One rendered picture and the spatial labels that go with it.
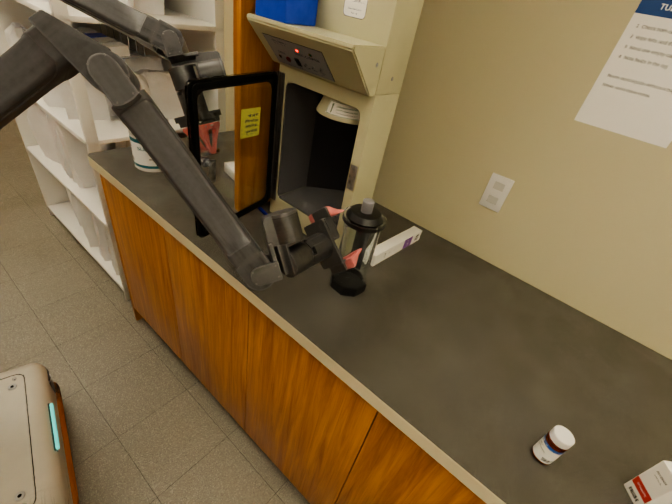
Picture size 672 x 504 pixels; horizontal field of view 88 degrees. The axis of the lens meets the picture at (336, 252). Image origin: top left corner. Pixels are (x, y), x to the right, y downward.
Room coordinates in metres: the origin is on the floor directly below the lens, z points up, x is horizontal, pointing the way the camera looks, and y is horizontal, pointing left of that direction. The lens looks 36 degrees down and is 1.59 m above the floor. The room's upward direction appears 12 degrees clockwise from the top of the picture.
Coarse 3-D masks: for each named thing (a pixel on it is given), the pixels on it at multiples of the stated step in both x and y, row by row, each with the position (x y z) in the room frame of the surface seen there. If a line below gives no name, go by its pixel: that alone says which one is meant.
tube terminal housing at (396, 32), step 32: (320, 0) 0.97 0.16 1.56; (384, 0) 0.88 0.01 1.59; (416, 0) 0.93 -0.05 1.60; (352, 32) 0.91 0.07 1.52; (384, 32) 0.87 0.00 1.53; (384, 64) 0.87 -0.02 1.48; (352, 96) 0.90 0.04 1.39; (384, 96) 0.90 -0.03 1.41; (384, 128) 0.93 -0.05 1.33; (352, 160) 0.88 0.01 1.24; (288, 192) 1.06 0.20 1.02; (352, 192) 0.86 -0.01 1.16
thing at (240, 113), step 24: (216, 96) 0.81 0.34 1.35; (240, 96) 0.88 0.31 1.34; (264, 96) 0.97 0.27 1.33; (216, 120) 0.81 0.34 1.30; (240, 120) 0.88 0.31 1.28; (264, 120) 0.97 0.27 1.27; (216, 144) 0.80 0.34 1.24; (240, 144) 0.88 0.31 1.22; (264, 144) 0.98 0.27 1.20; (216, 168) 0.80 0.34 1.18; (240, 168) 0.88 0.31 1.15; (264, 168) 0.98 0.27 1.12; (240, 192) 0.88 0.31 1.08; (264, 192) 0.99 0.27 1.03
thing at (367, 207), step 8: (368, 200) 0.74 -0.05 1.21; (352, 208) 0.74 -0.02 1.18; (360, 208) 0.75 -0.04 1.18; (368, 208) 0.73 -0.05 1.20; (376, 208) 0.77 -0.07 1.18; (352, 216) 0.72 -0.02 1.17; (360, 216) 0.71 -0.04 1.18; (368, 216) 0.72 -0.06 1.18; (376, 216) 0.73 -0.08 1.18; (360, 224) 0.70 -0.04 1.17; (368, 224) 0.70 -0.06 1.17; (376, 224) 0.71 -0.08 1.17
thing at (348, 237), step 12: (384, 216) 0.76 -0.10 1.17; (348, 228) 0.71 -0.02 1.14; (372, 228) 0.69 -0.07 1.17; (348, 240) 0.71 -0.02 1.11; (360, 240) 0.70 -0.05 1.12; (372, 240) 0.71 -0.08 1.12; (348, 252) 0.70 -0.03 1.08; (360, 252) 0.70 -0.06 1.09; (372, 252) 0.72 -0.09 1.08; (360, 264) 0.70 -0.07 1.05; (336, 276) 0.71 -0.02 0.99; (348, 276) 0.70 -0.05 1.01; (360, 276) 0.70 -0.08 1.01
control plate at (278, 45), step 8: (272, 40) 0.93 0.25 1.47; (280, 40) 0.91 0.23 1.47; (272, 48) 0.96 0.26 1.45; (280, 48) 0.94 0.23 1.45; (288, 48) 0.91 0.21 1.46; (296, 48) 0.89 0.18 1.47; (304, 48) 0.87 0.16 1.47; (288, 56) 0.94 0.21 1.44; (296, 56) 0.91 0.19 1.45; (304, 56) 0.89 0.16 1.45; (312, 56) 0.87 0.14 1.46; (320, 56) 0.85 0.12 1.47; (288, 64) 0.97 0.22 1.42; (296, 64) 0.94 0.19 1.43; (304, 64) 0.92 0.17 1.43; (312, 64) 0.89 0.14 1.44; (320, 64) 0.87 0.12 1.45; (312, 72) 0.92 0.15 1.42; (320, 72) 0.90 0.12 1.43; (328, 72) 0.87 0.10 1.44
